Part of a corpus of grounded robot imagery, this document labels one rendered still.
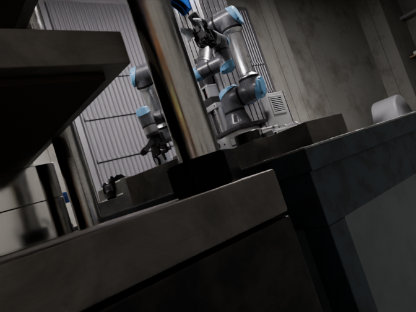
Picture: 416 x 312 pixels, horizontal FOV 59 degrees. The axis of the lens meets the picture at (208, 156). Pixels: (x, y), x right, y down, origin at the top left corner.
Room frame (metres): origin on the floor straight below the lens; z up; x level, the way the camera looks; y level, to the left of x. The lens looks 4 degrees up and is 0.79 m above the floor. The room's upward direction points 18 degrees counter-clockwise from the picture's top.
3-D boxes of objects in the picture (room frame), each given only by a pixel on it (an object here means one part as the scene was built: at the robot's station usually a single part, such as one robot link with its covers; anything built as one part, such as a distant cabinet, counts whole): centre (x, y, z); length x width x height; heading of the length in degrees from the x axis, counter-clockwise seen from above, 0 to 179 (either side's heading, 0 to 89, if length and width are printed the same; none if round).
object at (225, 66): (1.78, -0.21, 1.33); 0.11 x 0.08 x 0.11; 64
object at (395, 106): (6.69, -3.40, 0.62); 0.63 x 0.58 x 1.25; 128
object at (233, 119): (2.07, -0.22, 1.09); 0.15 x 0.15 x 0.10
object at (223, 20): (2.01, -0.34, 1.41); 0.15 x 0.12 x 0.55; 64
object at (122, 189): (1.75, 0.38, 0.87); 0.50 x 0.26 x 0.14; 130
